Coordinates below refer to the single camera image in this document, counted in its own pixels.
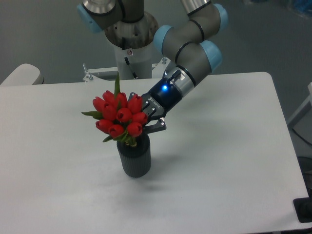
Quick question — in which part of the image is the red tulip bouquet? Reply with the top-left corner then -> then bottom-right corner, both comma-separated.
82,76 -> 148,147

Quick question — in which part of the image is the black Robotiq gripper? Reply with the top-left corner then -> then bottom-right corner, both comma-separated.
129,81 -> 183,134

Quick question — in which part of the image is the black device at table edge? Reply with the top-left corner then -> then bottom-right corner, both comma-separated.
293,197 -> 312,223

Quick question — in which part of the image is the white metal base bracket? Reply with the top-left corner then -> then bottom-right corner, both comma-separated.
82,57 -> 171,82

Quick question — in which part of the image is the black cable on pedestal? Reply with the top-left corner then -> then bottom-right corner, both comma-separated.
121,36 -> 138,79

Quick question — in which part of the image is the dark grey ribbed vase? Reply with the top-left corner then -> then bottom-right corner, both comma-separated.
117,132 -> 151,178

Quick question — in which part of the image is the white furniture frame right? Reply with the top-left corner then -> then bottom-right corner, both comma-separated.
287,83 -> 312,129

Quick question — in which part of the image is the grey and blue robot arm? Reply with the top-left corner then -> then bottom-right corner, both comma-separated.
77,0 -> 228,133

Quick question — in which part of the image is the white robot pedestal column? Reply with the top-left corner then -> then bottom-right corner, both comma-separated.
113,43 -> 153,80

